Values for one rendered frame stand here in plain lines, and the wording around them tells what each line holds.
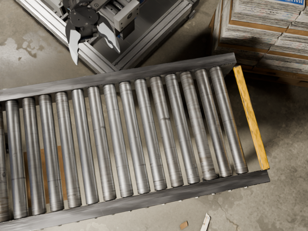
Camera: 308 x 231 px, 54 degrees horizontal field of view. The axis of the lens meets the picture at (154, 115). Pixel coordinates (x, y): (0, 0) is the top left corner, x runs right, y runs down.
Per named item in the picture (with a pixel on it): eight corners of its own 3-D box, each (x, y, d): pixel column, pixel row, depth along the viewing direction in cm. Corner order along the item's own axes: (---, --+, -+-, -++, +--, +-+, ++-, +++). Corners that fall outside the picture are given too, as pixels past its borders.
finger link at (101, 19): (117, 31, 81) (93, 11, 82) (117, 28, 80) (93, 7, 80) (105, 42, 80) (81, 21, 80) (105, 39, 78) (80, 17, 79)
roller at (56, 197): (52, 95, 124) (49, 90, 119) (66, 211, 113) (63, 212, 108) (40, 96, 124) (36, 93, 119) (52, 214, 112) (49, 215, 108)
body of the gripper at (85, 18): (101, 40, 86) (88, 5, 89) (101, 22, 78) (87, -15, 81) (75, 46, 84) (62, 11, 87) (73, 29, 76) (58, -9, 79)
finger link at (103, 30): (125, 54, 84) (101, 33, 85) (127, 43, 79) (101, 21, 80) (118, 61, 83) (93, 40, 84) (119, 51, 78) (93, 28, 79)
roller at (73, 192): (68, 92, 125) (65, 88, 120) (83, 208, 113) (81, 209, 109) (56, 94, 124) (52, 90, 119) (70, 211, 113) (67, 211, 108)
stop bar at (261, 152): (239, 66, 126) (241, 64, 124) (269, 169, 116) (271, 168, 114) (232, 68, 126) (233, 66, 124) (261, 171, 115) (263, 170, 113)
